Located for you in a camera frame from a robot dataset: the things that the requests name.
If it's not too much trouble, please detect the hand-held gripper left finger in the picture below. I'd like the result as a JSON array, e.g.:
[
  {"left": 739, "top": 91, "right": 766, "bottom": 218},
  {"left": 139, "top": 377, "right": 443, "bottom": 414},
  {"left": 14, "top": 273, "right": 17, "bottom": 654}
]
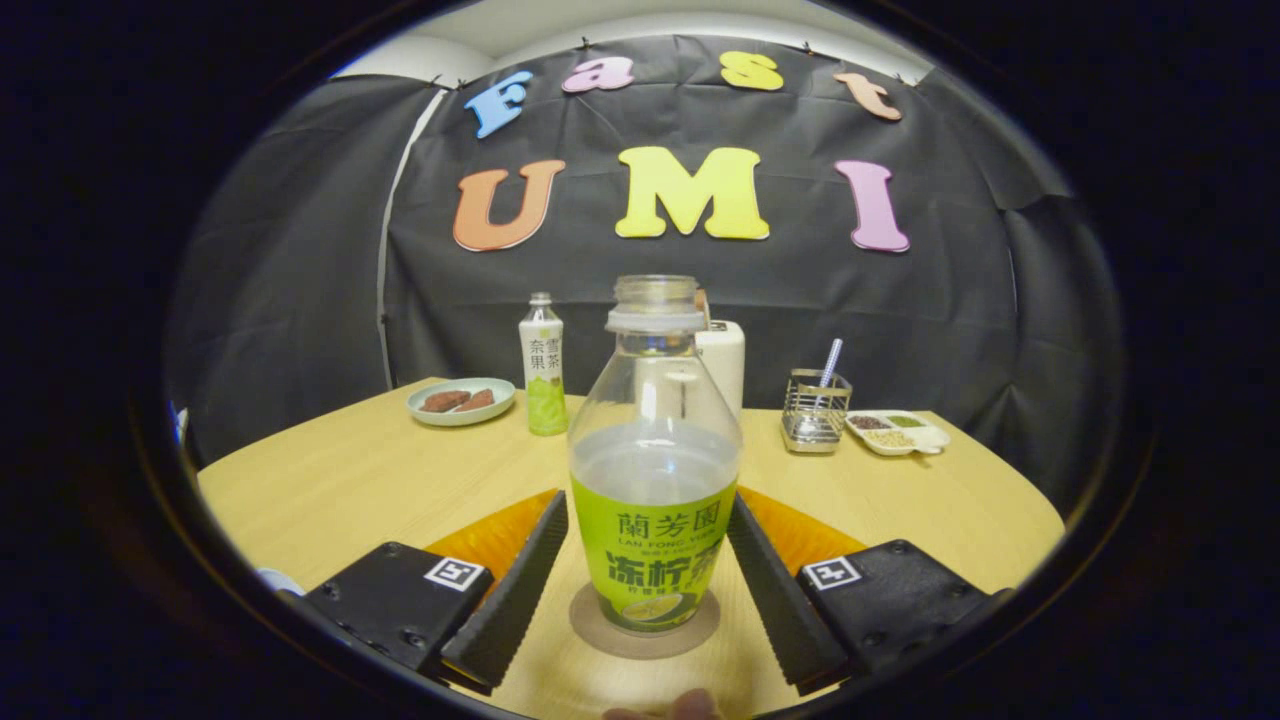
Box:
[{"left": 295, "top": 488, "right": 569, "bottom": 696}]

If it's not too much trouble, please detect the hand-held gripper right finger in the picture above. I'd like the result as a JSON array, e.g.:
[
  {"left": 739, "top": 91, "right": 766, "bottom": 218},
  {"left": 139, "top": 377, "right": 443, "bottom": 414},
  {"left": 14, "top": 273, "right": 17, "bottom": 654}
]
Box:
[{"left": 727, "top": 487, "right": 1011, "bottom": 698}]

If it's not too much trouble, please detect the round brown coaster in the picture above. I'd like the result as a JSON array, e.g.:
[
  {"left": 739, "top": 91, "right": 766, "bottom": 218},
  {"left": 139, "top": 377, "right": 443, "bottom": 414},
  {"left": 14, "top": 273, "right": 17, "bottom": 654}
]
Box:
[{"left": 569, "top": 585, "right": 721, "bottom": 660}]

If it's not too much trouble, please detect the clear juice bottle green label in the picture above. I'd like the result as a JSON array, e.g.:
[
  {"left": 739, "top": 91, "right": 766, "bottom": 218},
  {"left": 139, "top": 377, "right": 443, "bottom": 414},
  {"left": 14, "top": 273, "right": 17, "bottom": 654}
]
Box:
[{"left": 567, "top": 275, "right": 744, "bottom": 635}]

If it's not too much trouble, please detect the capped white green drink bottle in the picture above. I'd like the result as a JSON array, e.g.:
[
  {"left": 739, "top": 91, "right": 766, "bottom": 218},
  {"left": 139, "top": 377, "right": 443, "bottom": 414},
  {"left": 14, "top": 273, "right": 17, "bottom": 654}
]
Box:
[{"left": 519, "top": 292, "right": 569, "bottom": 437}]

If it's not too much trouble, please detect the pale green plate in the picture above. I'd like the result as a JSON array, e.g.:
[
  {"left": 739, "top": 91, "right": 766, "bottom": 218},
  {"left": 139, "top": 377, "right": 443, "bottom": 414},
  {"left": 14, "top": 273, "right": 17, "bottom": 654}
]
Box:
[{"left": 406, "top": 377, "right": 517, "bottom": 428}]

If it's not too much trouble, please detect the wooden table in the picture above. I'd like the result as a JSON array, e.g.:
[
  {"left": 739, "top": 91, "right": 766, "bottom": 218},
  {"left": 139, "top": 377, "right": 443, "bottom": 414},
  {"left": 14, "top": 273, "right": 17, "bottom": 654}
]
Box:
[{"left": 197, "top": 377, "right": 1067, "bottom": 720}]

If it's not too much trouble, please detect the white divided snack dish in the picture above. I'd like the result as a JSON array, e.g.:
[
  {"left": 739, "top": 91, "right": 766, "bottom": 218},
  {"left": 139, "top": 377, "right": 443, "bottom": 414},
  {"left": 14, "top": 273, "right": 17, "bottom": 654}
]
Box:
[{"left": 845, "top": 409, "right": 952, "bottom": 458}]

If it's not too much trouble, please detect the white toaster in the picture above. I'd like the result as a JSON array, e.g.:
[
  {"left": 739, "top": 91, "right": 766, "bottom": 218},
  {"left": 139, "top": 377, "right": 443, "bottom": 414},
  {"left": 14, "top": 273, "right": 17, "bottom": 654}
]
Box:
[{"left": 695, "top": 320, "right": 746, "bottom": 421}]

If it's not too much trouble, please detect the metal wire basket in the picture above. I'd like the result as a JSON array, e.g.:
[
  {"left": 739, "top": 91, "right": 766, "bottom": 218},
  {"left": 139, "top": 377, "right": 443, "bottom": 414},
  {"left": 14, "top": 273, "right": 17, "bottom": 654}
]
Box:
[{"left": 781, "top": 369, "right": 854, "bottom": 455}]

